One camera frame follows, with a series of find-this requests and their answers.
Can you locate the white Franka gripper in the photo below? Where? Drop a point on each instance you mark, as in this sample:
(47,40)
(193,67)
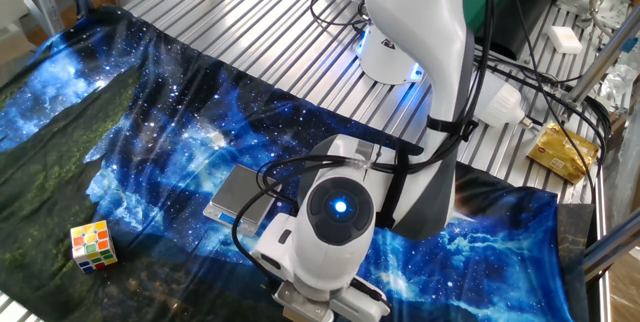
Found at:
(357,312)

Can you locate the silver digital pocket scale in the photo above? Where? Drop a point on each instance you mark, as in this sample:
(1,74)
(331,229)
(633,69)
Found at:
(235,197)

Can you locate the white foam block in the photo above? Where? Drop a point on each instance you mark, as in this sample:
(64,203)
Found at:
(565,39)

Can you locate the black flat mat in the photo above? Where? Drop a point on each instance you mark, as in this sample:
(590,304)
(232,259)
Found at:
(575,242)

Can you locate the white LED bulb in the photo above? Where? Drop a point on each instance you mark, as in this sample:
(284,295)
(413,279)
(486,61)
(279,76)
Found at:
(505,104)

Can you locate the gold foil snack packet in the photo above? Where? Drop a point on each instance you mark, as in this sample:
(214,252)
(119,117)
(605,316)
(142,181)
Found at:
(562,152)

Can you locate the galaxy print cloth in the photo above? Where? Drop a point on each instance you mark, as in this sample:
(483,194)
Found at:
(150,137)

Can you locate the Rubik's cube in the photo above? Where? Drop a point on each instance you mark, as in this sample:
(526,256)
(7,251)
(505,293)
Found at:
(92,247)

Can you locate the green mat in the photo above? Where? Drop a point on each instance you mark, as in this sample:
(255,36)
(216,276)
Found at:
(475,4)

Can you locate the crumpled clear plastic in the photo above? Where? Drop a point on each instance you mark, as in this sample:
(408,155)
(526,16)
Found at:
(617,84)

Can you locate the black rolled mat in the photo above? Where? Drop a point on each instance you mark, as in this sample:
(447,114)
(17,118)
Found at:
(530,7)

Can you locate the aluminium frame post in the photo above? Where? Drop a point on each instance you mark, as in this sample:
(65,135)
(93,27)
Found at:
(615,247)
(600,57)

